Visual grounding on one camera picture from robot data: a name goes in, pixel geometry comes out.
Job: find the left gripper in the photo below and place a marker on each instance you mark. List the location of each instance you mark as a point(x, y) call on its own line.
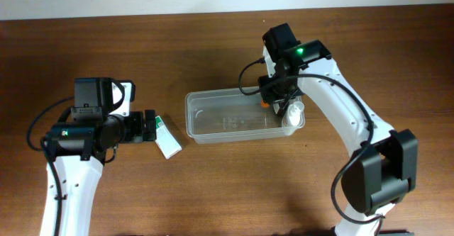
point(150, 125)

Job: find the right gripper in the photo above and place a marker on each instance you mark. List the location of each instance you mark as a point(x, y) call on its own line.
point(281, 98)

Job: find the white green medicine box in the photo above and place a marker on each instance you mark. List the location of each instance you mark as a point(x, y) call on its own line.
point(168, 145)

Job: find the orange tube white cap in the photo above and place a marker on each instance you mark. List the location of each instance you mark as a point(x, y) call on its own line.
point(264, 104)

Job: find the black bottle white cap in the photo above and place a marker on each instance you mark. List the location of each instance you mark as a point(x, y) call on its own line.
point(280, 108)

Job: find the white spray bottle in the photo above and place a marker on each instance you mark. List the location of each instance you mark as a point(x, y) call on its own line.
point(294, 115)

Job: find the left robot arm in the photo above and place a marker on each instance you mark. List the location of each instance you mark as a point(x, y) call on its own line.
point(76, 149)

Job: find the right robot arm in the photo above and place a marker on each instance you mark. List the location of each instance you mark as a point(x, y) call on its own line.
point(382, 163)

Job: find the clear plastic container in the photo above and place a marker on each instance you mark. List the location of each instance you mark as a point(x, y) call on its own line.
point(226, 115)

